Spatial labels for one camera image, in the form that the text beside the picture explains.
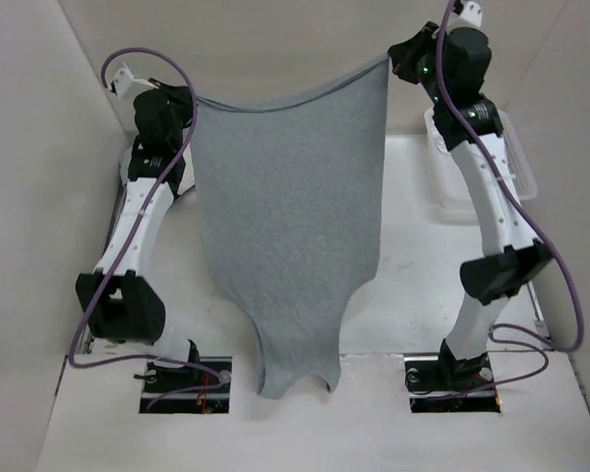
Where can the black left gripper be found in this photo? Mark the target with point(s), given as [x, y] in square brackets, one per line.
[182, 95]

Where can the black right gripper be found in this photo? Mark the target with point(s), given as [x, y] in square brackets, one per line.
[409, 50]

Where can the grey tank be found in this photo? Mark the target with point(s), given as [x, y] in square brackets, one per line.
[290, 193]
[123, 166]

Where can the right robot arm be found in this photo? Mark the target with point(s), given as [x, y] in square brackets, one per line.
[513, 253]

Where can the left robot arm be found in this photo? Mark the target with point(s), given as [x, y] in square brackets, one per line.
[116, 297]

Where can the folded grey tank top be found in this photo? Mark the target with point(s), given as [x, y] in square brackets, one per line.
[123, 166]

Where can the white plastic laundry basket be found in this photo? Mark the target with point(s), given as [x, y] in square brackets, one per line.
[451, 190]

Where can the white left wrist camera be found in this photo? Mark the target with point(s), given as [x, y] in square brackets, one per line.
[126, 84]

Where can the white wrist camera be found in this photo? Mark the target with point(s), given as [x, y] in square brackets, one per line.
[126, 84]
[466, 14]

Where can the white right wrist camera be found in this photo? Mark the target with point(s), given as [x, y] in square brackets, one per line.
[466, 14]

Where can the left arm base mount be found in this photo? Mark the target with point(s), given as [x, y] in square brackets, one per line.
[183, 391]

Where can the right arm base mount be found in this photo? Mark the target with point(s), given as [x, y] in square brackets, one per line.
[434, 386]

